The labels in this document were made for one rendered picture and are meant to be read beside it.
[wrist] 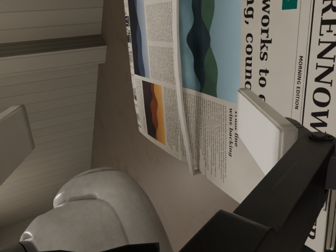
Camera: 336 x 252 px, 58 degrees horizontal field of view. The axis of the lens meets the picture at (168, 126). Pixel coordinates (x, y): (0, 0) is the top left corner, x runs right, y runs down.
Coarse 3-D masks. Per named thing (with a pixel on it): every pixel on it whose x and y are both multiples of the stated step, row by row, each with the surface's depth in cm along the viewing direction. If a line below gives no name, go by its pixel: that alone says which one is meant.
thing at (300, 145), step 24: (312, 144) 11; (288, 168) 10; (312, 168) 9; (264, 192) 8; (288, 192) 8; (312, 192) 9; (216, 216) 7; (240, 216) 7; (264, 216) 7; (288, 216) 7; (312, 216) 10; (192, 240) 6; (216, 240) 6; (240, 240) 6; (264, 240) 6; (288, 240) 8
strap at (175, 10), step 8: (176, 0) 32; (176, 8) 33; (176, 16) 33; (176, 24) 33; (176, 32) 33; (176, 40) 34; (176, 48) 34; (176, 56) 34; (176, 64) 35; (176, 72) 35; (176, 80) 36; (176, 88) 36; (184, 120) 37; (184, 128) 37; (184, 136) 38; (184, 144) 39; (192, 160) 39; (192, 168) 40
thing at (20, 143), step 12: (12, 108) 17; (24, 108) 18; (0, 120) 16; (12, 120) 17; (24, 120) 18; (0, 132) 15; (12, 132) 17; (24, 132) 18; (0, 144) 15; (12, 144) 16; (24, 144) 18; (0, 156) 15; (12, 156) 16; (24, 156) 18; (0, 168) 15; (12, 168) 16; (0, 180) 15
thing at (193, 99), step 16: (192, 0) 32; (192, 16) 33; (192, 32) 33; (192, 48) 34; (192, 64) 35; (192, 80) 36; (176, 96) 40; (192, 96) 36; (192, 112) 37; (192, 128) 38; (192, 144) 39
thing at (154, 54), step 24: (144, 0) 42; (144, 24) 43; (168, 24) 37; (144, 48) 45; (168, 48) 39; (144, 72) 47; (168, 72) 40; (144, 96) 48; (168, 96) 42; (144, 120) 51; (168, 120) 43; (168, 144) 45
